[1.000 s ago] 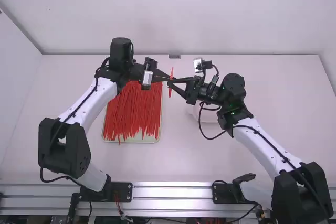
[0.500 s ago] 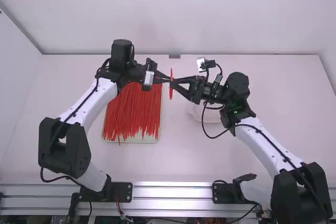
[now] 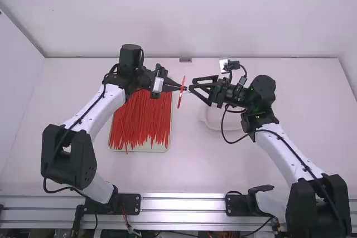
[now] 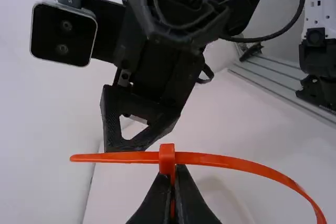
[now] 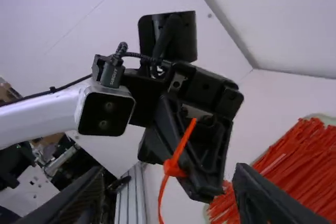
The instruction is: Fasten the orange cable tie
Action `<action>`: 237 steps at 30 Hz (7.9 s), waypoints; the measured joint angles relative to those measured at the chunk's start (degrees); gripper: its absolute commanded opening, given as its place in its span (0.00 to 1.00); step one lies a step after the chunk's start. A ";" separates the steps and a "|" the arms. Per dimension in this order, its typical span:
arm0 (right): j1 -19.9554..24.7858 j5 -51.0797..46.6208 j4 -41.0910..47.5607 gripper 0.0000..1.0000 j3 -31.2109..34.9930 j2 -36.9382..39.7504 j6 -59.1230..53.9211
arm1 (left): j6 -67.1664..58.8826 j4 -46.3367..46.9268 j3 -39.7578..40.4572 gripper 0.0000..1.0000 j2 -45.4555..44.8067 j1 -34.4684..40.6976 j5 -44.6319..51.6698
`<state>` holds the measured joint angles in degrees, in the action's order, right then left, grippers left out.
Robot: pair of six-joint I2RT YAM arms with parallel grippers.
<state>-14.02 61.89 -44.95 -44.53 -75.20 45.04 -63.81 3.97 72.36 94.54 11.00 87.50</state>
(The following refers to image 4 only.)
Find orange cable tie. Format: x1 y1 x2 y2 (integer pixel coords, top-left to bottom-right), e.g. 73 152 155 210
69 143 328 224

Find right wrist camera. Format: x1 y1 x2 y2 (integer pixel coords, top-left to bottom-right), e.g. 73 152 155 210
29 0 99 68

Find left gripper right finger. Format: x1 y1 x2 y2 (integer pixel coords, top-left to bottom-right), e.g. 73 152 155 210
174 163 222 224

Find silver rails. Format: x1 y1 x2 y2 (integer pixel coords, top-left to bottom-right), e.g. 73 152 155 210
227 42 336 131

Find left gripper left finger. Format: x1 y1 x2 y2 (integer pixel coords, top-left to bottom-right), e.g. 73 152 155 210
125 172 172 224

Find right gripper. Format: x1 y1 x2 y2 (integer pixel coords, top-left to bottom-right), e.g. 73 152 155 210
83 0 234 153

